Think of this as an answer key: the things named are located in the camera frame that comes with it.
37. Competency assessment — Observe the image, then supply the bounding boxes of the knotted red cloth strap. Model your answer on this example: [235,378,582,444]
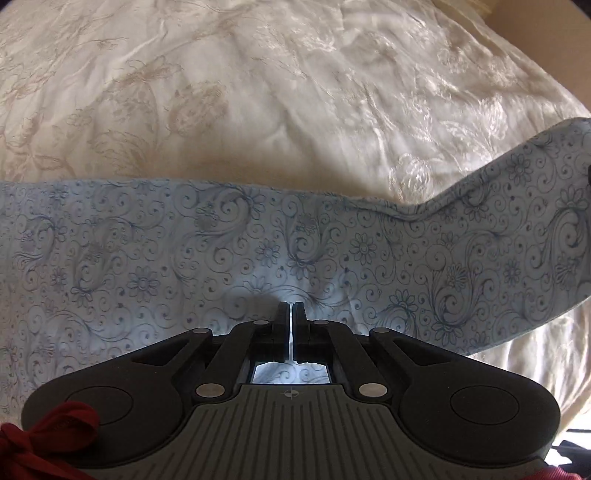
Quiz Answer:
[0,401,101,480]

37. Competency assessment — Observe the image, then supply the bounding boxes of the light blue floral pants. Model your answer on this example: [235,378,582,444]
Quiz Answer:
[0,117,591,418]

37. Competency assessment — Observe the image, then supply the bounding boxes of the cream embroidered bedspread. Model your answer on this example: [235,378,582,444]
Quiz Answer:
[0,0,591,444]

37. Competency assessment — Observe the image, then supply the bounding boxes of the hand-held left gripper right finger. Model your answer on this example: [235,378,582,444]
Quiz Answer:
[293,302,451,400]

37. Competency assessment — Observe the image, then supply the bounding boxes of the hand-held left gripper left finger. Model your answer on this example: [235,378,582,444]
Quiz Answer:
[131,302,291,400]

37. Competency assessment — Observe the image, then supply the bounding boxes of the red webbing strap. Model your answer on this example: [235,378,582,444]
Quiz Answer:
[540,465,591,480]

